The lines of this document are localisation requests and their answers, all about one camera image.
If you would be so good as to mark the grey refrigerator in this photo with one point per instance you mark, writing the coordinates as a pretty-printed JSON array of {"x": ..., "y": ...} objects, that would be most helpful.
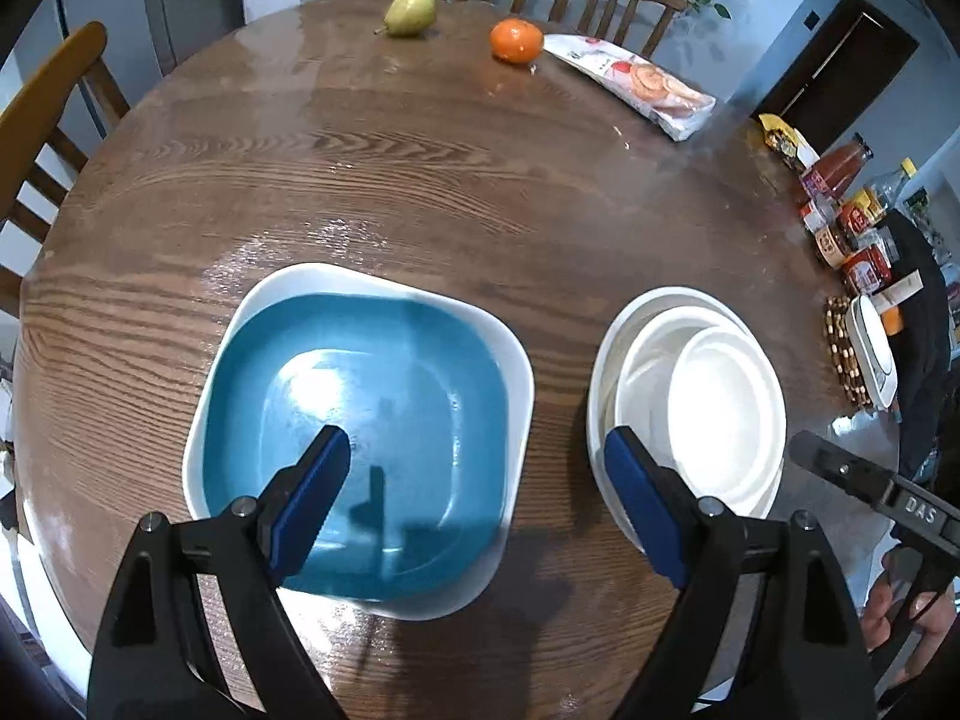
[{"x": 172, "y": 7}]

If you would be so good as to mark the green pear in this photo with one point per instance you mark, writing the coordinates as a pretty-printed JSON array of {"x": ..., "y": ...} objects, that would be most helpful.
[{"x": 411, "y": 13}]

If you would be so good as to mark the red label jar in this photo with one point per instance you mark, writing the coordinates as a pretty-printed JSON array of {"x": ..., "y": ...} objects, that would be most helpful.
[{"x": 861, "y": 217}]

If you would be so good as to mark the yellow snack bag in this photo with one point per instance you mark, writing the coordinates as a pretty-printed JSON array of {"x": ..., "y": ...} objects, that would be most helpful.
[{"x": 787, "y": 139}]

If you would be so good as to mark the medium white round bowl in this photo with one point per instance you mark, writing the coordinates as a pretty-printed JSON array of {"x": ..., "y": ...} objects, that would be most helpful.
[{"x": 643, "y": 360}]

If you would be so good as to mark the blue square basin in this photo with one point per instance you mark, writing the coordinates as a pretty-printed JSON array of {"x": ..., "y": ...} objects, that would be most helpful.
[{"x": 517, "y": 405}]

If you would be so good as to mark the clear glass bottle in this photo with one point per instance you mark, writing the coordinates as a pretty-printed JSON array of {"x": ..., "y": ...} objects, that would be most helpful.
[{"x": 892, "y": 187}]

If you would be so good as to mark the cream box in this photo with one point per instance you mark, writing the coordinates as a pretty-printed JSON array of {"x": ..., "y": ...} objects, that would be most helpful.
[{"x": 900, "y": 291}]

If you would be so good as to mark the white rectangular dish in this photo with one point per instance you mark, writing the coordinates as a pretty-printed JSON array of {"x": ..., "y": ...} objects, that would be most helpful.
[{"x": 874, "y": 360}]

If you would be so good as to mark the person's right hand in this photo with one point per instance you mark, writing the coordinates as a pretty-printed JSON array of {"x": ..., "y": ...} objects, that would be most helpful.
[{"x": 881, "y": 607}]

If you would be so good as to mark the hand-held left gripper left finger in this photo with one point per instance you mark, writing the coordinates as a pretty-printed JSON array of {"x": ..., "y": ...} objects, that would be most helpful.
[{"x": 315, "y": 495}]

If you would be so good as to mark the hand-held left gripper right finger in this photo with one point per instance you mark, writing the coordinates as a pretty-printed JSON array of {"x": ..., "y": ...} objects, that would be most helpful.
[{"x": 641, "y": 510}]

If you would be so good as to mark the small white round bowl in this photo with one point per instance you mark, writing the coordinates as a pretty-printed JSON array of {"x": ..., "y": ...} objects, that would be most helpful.
[{"x": 724, "y": 405}]

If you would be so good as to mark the white snack packet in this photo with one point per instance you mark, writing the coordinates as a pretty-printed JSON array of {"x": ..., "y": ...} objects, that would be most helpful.
[{"x": 637, "y": 79}]

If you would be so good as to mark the wooden bead trivet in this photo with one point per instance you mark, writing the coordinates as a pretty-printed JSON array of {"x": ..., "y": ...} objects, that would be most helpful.
[{"x": 844, "y": 360}]

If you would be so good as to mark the dark cloth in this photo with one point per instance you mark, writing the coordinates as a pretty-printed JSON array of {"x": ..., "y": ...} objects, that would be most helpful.
[{"x": 922, "y": 360}]

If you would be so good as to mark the red sauce jar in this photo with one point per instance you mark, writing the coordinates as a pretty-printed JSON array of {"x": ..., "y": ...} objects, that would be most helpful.
[{"x": 868, "y": 266}]

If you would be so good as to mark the brown label jar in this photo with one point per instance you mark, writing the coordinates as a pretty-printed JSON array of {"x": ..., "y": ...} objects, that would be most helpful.
[{"x": 834, "y": 244}]

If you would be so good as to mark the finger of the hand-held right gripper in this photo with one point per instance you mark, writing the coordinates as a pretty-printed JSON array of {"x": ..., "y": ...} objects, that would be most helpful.
[{"x": 840, "y": 461}]

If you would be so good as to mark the dark brown door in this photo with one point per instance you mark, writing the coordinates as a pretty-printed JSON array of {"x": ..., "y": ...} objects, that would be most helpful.
[{"x": 840, "y": 67}]

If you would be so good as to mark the orange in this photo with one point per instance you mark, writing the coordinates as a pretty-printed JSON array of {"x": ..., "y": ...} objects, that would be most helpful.
[{"x": 516, "y": 40}]

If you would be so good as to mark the blue square plate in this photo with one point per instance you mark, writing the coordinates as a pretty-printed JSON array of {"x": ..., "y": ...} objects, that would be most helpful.
[{"x": 390, "y": 360}]

